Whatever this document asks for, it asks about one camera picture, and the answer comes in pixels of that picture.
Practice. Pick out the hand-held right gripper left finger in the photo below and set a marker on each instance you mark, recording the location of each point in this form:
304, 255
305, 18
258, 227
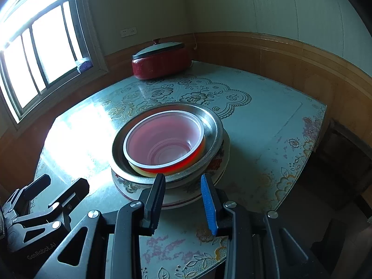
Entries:
157, 197

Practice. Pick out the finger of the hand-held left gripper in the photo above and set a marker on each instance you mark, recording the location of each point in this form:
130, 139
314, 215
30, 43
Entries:
78, 189
39, 184

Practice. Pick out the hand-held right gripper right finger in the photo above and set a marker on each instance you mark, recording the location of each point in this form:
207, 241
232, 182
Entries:
207, 206

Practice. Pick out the pink rimmed plate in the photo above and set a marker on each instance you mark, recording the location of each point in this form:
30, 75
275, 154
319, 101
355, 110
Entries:
177, 204

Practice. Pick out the yellow plastic bowl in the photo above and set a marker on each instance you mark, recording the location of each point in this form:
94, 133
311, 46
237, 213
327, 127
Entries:
139, 171

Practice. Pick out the red plastic bowl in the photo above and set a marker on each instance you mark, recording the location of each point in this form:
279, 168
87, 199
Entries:
162, 139

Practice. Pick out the stainless steel bowl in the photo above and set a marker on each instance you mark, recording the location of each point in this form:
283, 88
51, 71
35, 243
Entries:
212, 128

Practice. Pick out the purple item on windowsill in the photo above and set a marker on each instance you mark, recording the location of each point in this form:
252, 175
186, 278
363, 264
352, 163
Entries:
84, 66

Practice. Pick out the red cooking pot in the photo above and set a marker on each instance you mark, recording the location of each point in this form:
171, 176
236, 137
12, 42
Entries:
162, 65

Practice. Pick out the window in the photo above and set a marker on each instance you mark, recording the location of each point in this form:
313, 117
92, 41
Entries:
43, 40

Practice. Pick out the dark wooden stool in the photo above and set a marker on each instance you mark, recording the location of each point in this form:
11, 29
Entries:
345, 162

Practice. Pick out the dark rimmed pot lid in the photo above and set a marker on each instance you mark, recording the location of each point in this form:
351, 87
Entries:
158, 49

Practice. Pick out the white wall socket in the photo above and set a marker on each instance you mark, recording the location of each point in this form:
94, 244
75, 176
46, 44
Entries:
128, 32

